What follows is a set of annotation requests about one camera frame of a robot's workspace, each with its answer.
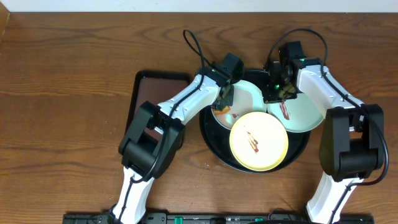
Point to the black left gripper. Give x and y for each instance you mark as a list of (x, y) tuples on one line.
[(225, 99)]

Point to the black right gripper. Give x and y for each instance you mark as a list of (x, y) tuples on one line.
[(269, 96)]

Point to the light green plate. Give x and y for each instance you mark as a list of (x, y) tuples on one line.
[(247, 98), (297, 115)]

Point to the yellow plate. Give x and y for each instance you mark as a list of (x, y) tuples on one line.
[(258, 141)]

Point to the green yellow sponge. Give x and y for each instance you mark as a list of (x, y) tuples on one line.
[(221, 109)]

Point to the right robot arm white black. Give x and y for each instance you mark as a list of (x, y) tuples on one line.
[(353, 149)]

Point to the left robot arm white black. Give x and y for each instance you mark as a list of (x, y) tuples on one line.
[(156, 133)]

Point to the round black serving tray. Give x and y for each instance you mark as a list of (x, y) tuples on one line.
[(217, 137)]

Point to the black rectangular sponge tray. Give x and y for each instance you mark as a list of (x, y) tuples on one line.
[(154, 86)]

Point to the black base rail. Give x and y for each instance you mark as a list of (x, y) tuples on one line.
[(163, 218)]

